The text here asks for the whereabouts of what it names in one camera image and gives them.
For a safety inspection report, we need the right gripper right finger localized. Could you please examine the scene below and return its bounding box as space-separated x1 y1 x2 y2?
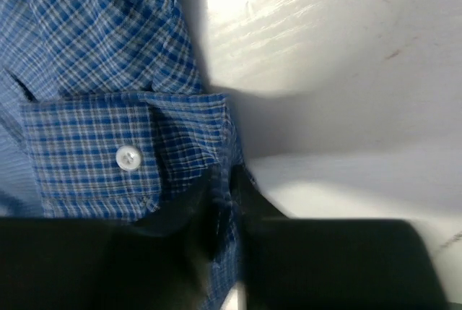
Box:
230 165 448 309

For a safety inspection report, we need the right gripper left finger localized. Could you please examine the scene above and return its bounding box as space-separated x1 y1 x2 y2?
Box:
1 171 217 309

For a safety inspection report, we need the blue plaid long sleeve shirt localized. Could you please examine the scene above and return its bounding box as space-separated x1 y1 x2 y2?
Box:
1 0 243 309

